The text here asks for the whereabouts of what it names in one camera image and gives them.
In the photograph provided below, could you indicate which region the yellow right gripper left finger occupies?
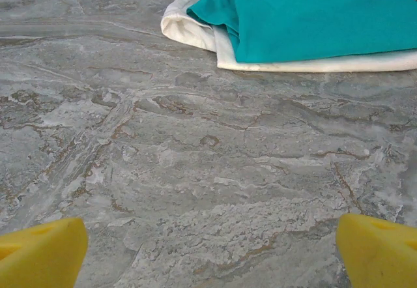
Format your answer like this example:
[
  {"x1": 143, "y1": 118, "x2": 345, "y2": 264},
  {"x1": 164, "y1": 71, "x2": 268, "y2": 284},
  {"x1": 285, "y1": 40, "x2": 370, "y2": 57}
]
[{"x1": 0, "y1": 216, "x2": 89, "y2": 288}]

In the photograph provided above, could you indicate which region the white folded t-shirt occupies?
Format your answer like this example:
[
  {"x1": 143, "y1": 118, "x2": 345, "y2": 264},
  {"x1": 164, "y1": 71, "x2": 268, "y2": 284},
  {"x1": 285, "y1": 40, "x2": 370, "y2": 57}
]
[{"x1": 160, "y1": 0, "x2": 417, "y2": 74}]

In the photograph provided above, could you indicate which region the teal folded t-shirt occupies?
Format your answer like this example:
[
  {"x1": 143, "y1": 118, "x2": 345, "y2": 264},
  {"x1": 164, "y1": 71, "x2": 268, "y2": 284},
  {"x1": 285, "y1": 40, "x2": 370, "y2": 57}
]
[{"x1": 186, "y1": 0, "x2": 417, "y2": 64}]

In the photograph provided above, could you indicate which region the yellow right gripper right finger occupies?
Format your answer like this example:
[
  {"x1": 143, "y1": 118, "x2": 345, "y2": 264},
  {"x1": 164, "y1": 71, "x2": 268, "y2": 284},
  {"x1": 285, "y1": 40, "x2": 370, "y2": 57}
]
[{"x1": 336, "y1": 213, "x2": 417, "y2": 288}]

